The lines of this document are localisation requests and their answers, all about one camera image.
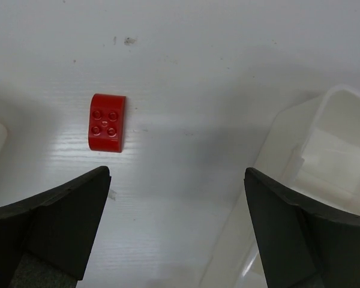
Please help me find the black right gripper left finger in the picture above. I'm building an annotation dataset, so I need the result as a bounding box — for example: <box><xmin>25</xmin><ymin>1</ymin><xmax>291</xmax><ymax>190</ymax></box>
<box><xmin>0</xmin><ymin>166</ymin><xmax>111</xmax><ymax>287</ymax></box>

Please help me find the right white plastic container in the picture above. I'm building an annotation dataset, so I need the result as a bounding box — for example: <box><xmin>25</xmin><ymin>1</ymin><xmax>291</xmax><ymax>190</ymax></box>
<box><xmin>199</xmin><ymin>85</ymin><xmax>360</xmax><ymax>287</ymax></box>

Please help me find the red curved lego brick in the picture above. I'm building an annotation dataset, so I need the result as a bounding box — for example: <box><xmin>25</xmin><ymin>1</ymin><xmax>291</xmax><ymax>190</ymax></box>
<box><xmin>88</xmin><ymin>94</ymin><xmax>127</xmax><ymax>153</ymax></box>

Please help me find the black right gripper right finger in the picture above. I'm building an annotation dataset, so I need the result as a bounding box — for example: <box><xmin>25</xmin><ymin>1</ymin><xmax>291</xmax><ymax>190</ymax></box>
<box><xmin>244</xmin><ymin>167</ymin><xmax>360</xmax><ymax>287</ymax></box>

